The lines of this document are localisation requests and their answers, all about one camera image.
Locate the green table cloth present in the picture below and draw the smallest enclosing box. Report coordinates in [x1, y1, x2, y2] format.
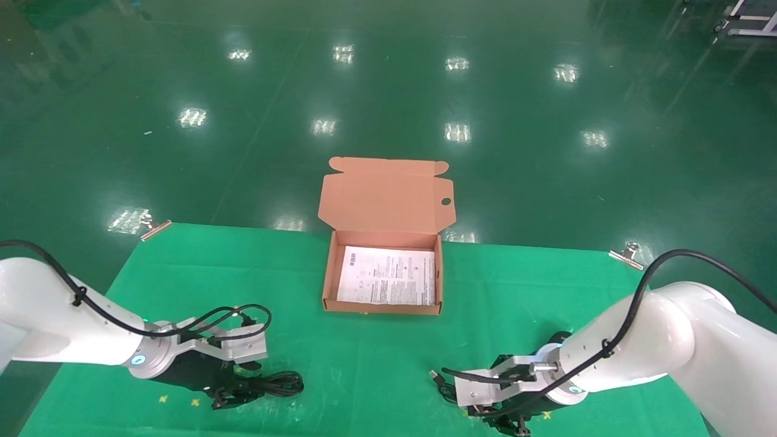
[18, 223, 711, 437]

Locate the white wheeled cart frame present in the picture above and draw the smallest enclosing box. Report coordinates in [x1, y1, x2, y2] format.
[715, 0, 777, 38]

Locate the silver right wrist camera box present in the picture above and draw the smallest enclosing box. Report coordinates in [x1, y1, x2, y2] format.
[455, 355, 557, 408]

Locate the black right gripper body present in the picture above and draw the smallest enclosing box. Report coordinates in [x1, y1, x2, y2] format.
[478, 387, 552, 424]

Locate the orange cardboard box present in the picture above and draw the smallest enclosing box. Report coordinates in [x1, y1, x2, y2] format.
[318, 157, 455, 316]

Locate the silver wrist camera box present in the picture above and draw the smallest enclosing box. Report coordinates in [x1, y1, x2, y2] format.
[176, 317, 269, 365]
[455, 355, 557, 408]

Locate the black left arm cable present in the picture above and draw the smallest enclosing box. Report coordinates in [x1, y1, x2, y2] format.
[0, 240, 273, 340]

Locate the black data cable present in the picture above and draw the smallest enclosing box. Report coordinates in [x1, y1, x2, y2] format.
[242, 371, 305, 399]

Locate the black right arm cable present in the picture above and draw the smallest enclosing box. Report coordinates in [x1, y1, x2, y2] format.
[441, 249, 777, 421]

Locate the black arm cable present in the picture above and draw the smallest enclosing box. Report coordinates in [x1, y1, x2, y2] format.
[441, 249, 777, 421]
[0, 240, 273, 340]

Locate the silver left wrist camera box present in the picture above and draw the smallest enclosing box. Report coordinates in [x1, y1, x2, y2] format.
[176, 317, 269, 365]

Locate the metal cloth clamp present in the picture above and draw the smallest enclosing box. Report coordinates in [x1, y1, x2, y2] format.
[140, 212, 173, 242]
[608, 242, 645, 271]

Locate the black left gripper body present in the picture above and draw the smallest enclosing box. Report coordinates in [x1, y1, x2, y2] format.
[158, 351, 245, 394]

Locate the white printed instruction sheet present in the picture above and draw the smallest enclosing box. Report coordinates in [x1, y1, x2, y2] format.
[337, 245, 436, 306]

